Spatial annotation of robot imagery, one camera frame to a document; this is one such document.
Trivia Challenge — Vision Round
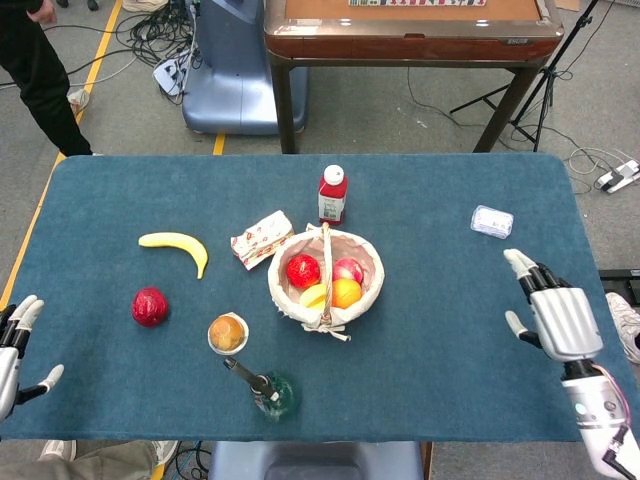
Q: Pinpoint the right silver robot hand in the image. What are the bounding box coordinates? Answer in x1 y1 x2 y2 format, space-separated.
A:
502 248 605 364

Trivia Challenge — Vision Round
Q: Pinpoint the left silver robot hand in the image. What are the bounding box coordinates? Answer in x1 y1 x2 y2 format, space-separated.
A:
0 294 66 422

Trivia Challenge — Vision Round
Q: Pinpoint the orange fruit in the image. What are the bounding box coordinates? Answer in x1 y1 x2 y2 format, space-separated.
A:
331 278 363 309

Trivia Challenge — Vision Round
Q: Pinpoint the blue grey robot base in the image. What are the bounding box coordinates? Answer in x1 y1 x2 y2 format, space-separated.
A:
181 0 309 136

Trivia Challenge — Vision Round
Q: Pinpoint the white lined wicker basket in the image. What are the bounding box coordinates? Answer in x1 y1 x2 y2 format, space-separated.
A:
267 220 386 343

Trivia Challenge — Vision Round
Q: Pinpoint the white shoe with laces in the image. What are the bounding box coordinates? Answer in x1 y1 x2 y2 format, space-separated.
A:
605 292 640 364

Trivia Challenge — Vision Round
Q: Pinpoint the clear plastic box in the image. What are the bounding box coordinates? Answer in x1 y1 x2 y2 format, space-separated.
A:
469 204 515 241

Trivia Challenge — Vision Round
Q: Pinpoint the khaki trouser leg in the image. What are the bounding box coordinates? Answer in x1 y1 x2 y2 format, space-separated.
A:
0 439 157 480

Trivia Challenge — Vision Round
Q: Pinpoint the white power strip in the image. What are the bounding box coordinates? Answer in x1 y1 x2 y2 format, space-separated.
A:
593 158 640 193

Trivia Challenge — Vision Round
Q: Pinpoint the yellow banana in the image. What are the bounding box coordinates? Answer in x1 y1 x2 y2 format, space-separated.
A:
138 231 210 281

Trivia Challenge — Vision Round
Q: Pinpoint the pink red peach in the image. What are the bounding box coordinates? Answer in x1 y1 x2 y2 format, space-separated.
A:
332 257 367 285

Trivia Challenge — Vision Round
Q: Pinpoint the bread bun in paper cup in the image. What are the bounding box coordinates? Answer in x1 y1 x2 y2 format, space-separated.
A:
207 311 250 357

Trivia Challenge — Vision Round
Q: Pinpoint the black tripod stand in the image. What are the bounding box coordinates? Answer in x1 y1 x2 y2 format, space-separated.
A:
449 0 601 153

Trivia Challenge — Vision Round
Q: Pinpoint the blue table cloth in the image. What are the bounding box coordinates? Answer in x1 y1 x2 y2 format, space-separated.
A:
0 153 632 444

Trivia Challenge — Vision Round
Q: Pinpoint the yellow lemon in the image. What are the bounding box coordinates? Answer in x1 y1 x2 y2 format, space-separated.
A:
298 283 332 310

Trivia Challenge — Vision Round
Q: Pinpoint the red juice bottle white cap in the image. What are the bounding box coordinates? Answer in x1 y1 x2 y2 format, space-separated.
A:
317 164 349 227

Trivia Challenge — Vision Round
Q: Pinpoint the shiny red apple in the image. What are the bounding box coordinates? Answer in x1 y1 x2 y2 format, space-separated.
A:
285 253 322 290

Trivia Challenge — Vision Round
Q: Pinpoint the green glass bottle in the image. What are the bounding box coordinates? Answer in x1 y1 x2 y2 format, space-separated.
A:
222 357 303 425

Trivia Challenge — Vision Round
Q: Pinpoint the white sneaker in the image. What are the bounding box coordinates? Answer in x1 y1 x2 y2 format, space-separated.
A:
66 88 91 117

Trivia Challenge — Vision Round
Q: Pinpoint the red patterned snack packet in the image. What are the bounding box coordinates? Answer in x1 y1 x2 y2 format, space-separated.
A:
230 210 295 272

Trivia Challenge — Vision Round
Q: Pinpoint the blue grey robot torso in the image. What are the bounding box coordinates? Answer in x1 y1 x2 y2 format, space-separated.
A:
207 440 425 480

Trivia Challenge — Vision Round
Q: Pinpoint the person in black clothes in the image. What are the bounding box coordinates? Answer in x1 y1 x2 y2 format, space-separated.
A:
0 0 95 158

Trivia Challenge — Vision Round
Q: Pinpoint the brown mahjong table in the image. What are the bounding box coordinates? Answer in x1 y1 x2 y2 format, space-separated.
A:
263 0 566 155

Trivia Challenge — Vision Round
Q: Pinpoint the row of mahjong tiles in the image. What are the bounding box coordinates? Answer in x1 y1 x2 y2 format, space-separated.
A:
347 0 487 8

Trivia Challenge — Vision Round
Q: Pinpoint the white device with cables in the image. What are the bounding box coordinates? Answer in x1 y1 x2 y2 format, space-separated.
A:
152 52 201 98

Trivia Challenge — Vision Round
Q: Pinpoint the tangle of black cables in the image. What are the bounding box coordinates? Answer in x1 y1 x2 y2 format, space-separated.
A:
69 0 206 114

